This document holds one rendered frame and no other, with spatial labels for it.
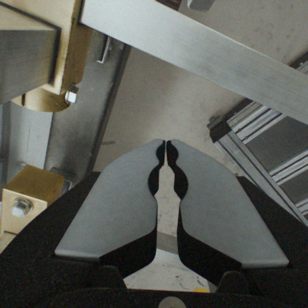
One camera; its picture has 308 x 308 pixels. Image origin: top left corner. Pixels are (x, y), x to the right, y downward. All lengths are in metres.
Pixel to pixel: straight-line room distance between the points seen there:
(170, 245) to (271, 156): 0.78
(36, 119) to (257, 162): 0.83
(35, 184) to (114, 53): 0.19
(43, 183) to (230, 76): 0.23
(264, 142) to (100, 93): 0.78
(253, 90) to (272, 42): 0.93
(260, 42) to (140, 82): 0.53
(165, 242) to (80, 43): 0.26
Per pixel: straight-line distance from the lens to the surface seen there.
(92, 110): 0.35
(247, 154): 0.97
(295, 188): 1.20
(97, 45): 0.27
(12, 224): 0.32
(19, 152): 0.55
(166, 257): 0.33
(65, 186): 0.40
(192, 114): 1.09
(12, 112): 0.51
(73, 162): 0.40
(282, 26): 1.12
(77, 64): 0.19
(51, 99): 0.19
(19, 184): 0.29
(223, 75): 0.17
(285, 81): 0.19
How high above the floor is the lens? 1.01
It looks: 60 degrees down
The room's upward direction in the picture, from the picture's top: 175 degrees counter-clockwise
